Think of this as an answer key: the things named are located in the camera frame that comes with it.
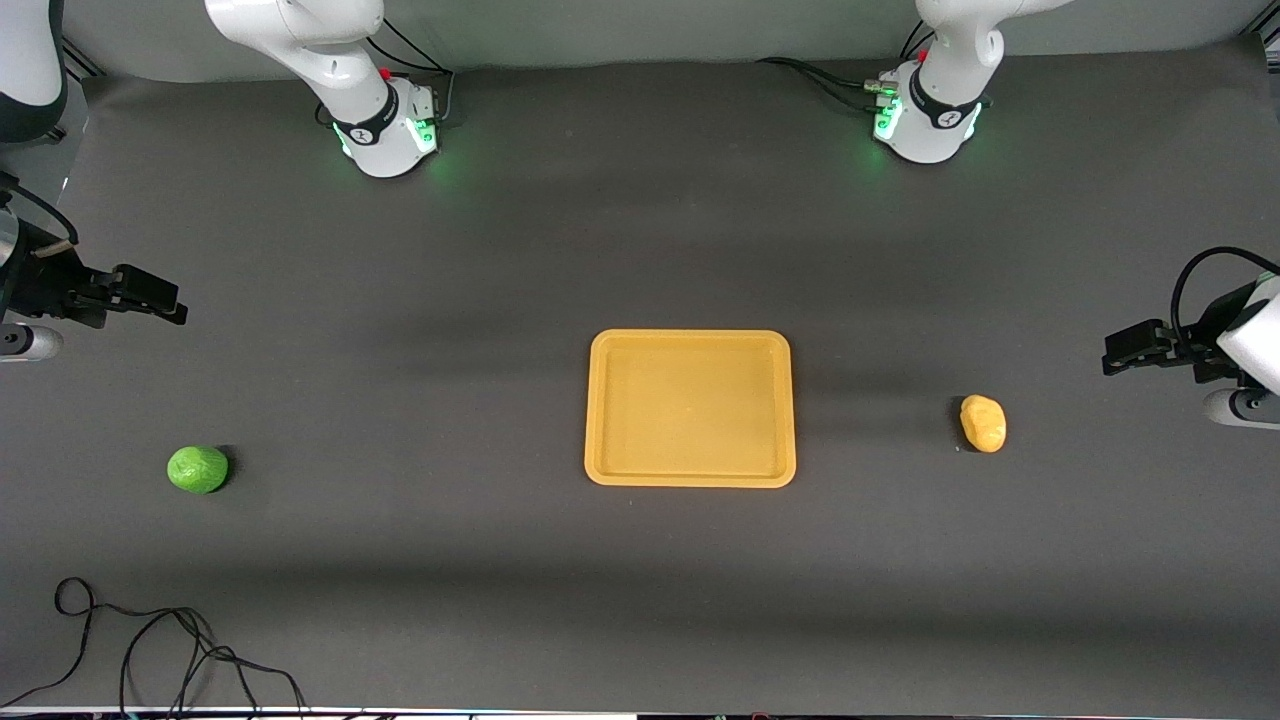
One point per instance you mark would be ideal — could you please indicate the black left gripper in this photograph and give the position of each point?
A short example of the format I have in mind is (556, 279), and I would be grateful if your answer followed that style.
(1192, 352)

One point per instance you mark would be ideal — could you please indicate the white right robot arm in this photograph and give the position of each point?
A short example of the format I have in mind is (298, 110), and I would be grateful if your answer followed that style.
(362, 108)

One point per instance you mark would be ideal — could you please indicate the aluminium frame rail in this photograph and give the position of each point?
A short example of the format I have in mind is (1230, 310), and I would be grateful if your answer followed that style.
(82, 60)

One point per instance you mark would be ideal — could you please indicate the yellow potato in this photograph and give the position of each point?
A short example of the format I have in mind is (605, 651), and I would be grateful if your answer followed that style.
(983, 423)

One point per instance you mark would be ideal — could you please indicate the green apple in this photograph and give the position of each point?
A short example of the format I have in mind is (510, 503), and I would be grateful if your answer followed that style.
(198, 469)

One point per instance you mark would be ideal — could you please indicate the yellow plastic tray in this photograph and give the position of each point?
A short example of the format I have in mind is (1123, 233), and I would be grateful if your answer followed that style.
(690, 408)

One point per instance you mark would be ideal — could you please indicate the dark grey table mat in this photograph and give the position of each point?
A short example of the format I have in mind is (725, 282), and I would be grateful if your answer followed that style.
(450, 560)

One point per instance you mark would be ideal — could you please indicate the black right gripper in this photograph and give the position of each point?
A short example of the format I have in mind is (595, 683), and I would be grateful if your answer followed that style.
(42, 283)

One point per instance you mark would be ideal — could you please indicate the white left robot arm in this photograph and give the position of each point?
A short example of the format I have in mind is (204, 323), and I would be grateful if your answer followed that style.
(940, 120)

